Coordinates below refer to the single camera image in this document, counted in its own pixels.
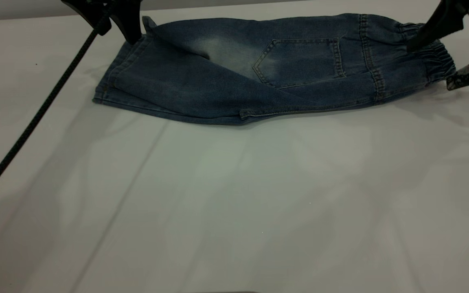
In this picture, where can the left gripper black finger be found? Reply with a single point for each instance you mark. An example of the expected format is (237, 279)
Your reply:
(130, 20)
(94, 10)

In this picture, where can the right gripper plain black finger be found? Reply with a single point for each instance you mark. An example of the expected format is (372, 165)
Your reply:
(438, 24)

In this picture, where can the blue denim short pants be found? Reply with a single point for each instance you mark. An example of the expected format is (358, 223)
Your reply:
(226, 89)

